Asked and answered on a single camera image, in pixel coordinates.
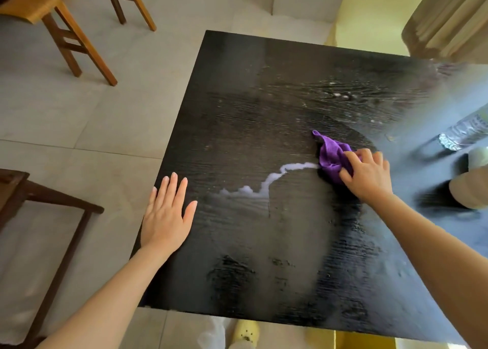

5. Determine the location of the person's left forearm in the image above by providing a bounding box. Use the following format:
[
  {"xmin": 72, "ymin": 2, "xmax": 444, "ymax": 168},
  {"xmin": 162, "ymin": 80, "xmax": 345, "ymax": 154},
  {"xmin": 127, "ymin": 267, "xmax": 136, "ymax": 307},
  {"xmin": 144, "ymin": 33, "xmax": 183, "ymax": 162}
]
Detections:
[{"xmin": 36, "ymin": 245, "xmax": 177, "ymax": 349}]

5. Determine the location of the purple cleaning cloth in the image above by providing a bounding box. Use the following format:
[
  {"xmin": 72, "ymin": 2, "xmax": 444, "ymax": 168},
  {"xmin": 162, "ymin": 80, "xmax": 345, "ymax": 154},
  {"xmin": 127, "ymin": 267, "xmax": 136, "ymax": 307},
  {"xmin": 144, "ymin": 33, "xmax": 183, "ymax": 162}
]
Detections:
[{"xmin": 312, "ymin": 130, "xmax": 363, "ymax": 186}]

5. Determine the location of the person's right hand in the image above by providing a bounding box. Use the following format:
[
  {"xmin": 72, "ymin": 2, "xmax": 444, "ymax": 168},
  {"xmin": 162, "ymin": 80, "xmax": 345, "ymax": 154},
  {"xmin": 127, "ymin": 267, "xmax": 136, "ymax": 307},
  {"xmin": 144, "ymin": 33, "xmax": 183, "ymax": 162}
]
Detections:
[{"xmin": 339, "ymin": 148, "xmax": 393, "ymax": 204}]

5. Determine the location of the white spilled liquid streak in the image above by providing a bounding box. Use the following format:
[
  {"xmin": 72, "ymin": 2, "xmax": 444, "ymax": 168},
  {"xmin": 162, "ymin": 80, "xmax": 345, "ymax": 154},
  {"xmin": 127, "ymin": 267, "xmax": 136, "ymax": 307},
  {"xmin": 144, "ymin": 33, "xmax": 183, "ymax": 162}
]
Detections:
[{"xmin": 219, "ymin": 162, "xmax": 320, "ymax": 199}]

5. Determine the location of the person's left hand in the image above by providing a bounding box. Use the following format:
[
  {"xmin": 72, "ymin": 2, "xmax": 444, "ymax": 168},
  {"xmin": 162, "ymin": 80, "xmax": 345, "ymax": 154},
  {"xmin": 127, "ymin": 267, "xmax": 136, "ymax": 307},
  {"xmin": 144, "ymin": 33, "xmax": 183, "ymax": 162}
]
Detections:
[{"xmin": 140, "ymin": 172, "xmax": 198, "ymax": 256}]

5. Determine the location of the person's right forearm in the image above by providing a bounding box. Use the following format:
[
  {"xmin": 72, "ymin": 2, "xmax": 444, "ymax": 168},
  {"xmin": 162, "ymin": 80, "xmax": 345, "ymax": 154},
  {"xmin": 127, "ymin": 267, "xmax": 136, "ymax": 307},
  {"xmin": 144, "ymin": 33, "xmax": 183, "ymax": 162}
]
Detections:
[{"xmin": 367, "ymin": 193, "xmax": 488, "ymax": 349}]

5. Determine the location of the yellow slipper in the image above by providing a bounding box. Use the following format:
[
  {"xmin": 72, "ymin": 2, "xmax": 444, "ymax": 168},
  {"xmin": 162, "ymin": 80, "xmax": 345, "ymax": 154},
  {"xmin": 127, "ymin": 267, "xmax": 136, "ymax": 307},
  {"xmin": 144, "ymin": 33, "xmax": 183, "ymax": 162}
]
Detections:
[{"xmin": 231, "ymin": 319, "xmax": 261, "ymax": 349}]

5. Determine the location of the beige curtain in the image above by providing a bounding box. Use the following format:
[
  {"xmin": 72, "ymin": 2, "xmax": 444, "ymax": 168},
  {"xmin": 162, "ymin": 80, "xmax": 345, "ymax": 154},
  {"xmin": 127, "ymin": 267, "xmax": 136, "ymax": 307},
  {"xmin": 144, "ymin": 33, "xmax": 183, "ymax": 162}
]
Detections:
[{"xmin": 401, "ymin": 0, "xmax": 488, "ymax": 65}]

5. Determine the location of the dark wooden chair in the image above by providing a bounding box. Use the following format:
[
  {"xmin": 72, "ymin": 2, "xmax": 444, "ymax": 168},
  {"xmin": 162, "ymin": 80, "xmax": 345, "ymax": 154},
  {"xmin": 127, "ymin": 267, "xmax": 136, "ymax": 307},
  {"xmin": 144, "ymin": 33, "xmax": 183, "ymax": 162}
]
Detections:
[{"xmin": 0, "ymin": 168, "xmax": 105, "ymax": 349}]

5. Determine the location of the white garment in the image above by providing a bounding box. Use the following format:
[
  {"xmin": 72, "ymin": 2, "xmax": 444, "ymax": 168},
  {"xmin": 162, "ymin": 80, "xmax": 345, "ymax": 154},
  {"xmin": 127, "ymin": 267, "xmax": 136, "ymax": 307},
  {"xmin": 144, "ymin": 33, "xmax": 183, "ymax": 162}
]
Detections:
[{"xmin": 196, "ymin": 316, "xmax": 234, "ymax": 349}]

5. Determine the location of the small white container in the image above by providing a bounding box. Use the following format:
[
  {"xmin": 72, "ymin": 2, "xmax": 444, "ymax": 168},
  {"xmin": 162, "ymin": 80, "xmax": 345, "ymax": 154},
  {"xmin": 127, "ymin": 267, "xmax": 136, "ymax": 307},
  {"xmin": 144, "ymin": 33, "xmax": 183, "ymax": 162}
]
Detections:
[{"xmin": 468, "ymin": 147, "xmax": 488, "ymax": 170}]

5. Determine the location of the clear plastic water bottle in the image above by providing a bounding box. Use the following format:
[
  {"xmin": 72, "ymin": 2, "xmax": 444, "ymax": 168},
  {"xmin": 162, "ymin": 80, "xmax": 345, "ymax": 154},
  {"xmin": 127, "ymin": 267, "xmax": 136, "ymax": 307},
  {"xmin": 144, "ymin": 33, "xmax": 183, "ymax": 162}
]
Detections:
[{"xmin": 438, "ymin": 113, "xmax": 488, "ymax": 152}]

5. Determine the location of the beige cup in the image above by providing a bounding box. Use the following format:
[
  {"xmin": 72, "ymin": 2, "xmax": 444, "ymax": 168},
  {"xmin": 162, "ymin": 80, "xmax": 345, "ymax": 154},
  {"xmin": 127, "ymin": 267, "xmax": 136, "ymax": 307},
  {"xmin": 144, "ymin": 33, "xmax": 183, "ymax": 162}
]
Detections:
[{"xmin": 449, "ymin": 165, "xmax": 488, "ymax": 210}]

